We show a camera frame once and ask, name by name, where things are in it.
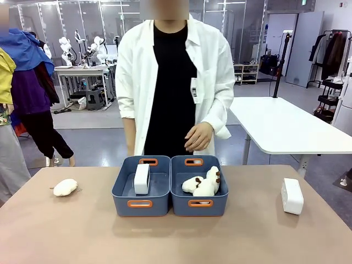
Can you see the person's left hand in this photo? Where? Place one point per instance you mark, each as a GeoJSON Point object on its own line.
{"type": "Point", "coordinates": [199, 137]}

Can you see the white digital clock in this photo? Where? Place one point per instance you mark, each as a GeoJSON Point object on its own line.
{"type": "Point", "coordinates": [292, 196]}
{"type": "Point", "coordinates": [141, 178]}

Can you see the person's right forearm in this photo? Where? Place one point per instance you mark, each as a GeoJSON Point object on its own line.
{"type": "Point", "coordinates": [129, 134]}

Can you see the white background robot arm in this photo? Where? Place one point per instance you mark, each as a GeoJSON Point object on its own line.
{"type": "Point", "coordinates": [99, 49]}
{"type": "Point", "coordinates": [66, 50]}

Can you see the white name badge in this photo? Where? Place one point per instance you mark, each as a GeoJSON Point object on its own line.
{"type": "Point", "coordinates": [195, 89]}

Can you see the person in white coat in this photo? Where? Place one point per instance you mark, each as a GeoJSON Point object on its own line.
{"type": "Point", "coordinates": [173, 82]}

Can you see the wooden shoe rack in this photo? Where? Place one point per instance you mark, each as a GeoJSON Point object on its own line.
{"type": "Point", "coordinates": [244, 74]}

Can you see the white table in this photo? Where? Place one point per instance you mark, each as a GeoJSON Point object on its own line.
{"type": "Point", "coordinates": [286, 123]}

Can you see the black bag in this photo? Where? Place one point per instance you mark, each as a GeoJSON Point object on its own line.
{"type": "Point", "coordinates": [269, 64]}

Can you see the black tripod stand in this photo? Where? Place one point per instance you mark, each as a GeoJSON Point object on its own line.
{"type": "Point", "coordinates": [281, 63]}

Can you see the grey plastic stool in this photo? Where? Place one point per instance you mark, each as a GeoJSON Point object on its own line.
{"type": "Point", "coordinates": [93, 98]}

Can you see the white background workbench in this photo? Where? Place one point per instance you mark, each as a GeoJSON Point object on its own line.
{"type": "Point", "coordinates": [85, 71]}

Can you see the black utility cart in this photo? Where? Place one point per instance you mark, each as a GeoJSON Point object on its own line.
{"type": "Point", "coordinates": [328, 99]}

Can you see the person in black trousers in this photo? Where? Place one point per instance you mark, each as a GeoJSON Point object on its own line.
{"type": "Point", "coordinates": [46, 132]}

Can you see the black clothes rack with coats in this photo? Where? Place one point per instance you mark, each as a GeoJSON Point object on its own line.
{"type": "Point", "coordinates": [330, 52]}

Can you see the purple garment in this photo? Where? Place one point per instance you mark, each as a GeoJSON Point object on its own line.
{"type": "Point", "coordinates": [27, 90]}

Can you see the grey trousers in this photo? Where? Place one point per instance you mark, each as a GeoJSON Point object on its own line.
{"type": "Point", "coordinates": [11, 159]}

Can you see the blue garment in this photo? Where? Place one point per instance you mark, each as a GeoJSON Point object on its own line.
{"type": "Point", "coordinates": [24, 49]}

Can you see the yellow garment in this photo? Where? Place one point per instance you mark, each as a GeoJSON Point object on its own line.
{"type": "Point", "coordinates": [5, 77]}

